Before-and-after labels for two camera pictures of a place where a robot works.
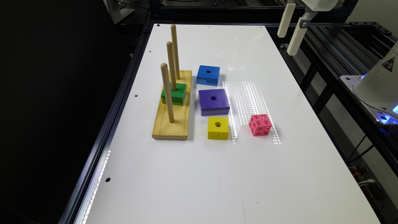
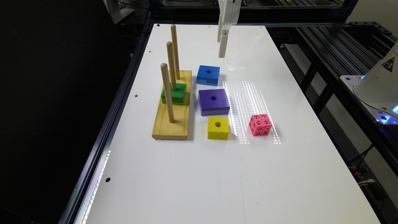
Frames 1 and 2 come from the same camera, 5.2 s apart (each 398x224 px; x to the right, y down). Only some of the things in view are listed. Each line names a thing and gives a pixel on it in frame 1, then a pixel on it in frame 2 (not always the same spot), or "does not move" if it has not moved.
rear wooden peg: [174, 42] does not move
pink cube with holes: [260, 125] does not move
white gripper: [296, 40] -> [230, 12]
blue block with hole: [208, 75] does not move
